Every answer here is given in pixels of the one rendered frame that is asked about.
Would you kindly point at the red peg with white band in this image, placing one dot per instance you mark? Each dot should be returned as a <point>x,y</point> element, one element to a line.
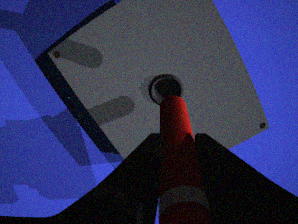
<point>183,199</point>

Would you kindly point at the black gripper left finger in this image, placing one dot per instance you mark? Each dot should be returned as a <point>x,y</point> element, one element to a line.
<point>128,195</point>

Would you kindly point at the grey angled panel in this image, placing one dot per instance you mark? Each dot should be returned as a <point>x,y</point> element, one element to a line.
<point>127,60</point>

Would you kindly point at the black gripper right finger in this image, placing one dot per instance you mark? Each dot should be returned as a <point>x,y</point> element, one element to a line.
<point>238,193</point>

